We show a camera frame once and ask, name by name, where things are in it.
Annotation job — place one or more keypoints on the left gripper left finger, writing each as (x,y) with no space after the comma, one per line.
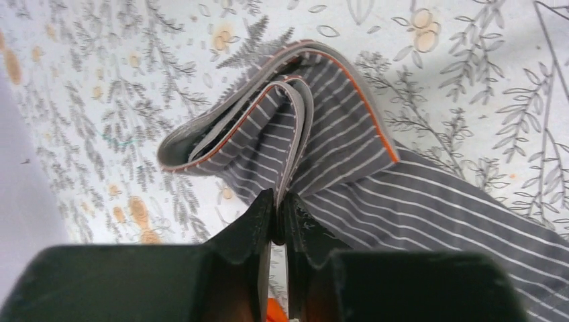
(236,278)

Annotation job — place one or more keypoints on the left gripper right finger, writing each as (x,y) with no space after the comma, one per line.
(309,246)

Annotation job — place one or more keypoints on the grey striped underwear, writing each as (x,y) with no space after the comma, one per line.
(302,120)

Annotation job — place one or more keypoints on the orange underwear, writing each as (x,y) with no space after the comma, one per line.
(274,312)

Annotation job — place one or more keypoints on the floral tablecloth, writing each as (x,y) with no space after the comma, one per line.
(479,88)

